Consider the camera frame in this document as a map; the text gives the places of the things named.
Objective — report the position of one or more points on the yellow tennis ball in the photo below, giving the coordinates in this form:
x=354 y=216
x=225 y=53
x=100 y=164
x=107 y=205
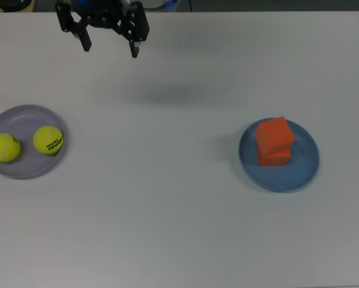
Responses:
x=48 y=140
x=4 y=147

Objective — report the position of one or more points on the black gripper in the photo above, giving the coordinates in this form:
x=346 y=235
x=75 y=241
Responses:
x=104 y=15

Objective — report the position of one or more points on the orange cube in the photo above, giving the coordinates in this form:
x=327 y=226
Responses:
x=275 y=160
x=274 y=135

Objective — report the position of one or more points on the purple plate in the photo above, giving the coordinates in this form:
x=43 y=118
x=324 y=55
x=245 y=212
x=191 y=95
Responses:
x=26 y=117

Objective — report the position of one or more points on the black round object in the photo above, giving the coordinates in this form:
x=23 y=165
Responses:
x=14 y=3

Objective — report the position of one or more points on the blue plate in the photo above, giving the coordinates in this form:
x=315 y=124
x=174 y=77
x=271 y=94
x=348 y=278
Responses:
x=281 y=180

